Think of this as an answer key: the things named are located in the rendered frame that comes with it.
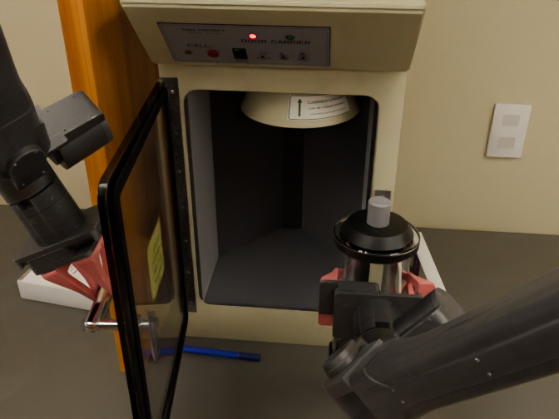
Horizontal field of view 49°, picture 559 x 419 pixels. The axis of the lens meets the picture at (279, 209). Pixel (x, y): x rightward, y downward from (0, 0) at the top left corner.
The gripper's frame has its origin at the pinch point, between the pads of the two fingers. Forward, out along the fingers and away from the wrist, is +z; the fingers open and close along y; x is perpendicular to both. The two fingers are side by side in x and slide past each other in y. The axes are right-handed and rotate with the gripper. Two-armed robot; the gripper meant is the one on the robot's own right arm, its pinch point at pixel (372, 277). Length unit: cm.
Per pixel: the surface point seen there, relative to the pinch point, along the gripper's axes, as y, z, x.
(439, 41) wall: -15, 52, -21
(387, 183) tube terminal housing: -2.0, 9.7, -9.3
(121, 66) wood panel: 34.0, 10.3, -24.3
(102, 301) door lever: 30.9, -13.7, -3.7
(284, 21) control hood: 12.0, -1.3, -32.3
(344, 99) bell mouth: 4.3, 15.0, -19.5
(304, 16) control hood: 9.8, -2.2, -33.0
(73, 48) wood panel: 36.3, 0.6, -28.4
